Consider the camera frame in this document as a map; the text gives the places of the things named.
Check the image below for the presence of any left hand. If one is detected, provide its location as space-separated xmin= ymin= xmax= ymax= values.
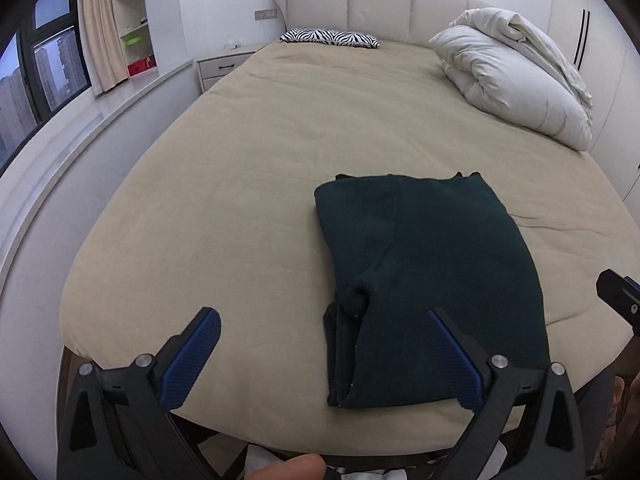
xmin=247 ymin=454 xmax=326 ymax=480

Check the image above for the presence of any wall switch panel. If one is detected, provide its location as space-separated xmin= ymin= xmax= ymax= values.
xmin=254 ymin=9 xmax=278 ymax=21

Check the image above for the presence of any dark green knit sweater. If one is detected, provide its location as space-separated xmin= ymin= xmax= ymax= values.
xmin=314 ymin=174 xmax=550 ymax=410

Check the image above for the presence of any black framed window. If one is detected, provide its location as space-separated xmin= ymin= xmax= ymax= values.
xmin=1 ymin=0 xmax=90 ymax=171

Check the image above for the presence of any red box on shelf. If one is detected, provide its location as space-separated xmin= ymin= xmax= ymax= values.
xmin=127 ymin=55 xmax=156 ymax=77

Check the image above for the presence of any beige bed with sheet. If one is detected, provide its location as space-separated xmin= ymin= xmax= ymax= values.
xmin=60 ymin=41 xmax=639 ymax=456

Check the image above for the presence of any zebra print pillow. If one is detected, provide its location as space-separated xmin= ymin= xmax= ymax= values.
xmin=279 ymin=28 xmax=380 ymax=49

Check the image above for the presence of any white bedside table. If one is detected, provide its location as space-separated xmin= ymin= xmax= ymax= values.
xmin=195 ymin=44 xmax=265 ymax=93

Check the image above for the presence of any white folded duvet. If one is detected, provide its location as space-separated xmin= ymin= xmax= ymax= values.
xmin=428 ymin=8 xmax=592 ymax=152

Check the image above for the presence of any white wardrobe with black handles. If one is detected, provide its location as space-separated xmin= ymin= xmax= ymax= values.
xmin=548 ymin=0 xmax=639 ymax=202

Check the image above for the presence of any cream padded headboard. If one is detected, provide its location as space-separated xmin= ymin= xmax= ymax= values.
xmin=273 ymin=0 xmax=487 ymax=47

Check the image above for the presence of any beige curtain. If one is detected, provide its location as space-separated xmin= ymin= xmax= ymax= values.
xmin=77 ymin=0 xmax=128 ymax=96

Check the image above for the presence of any white wall shelf unit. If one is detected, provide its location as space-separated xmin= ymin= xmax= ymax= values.
xmin=113 ymin=0 xmax=155 ymax=67

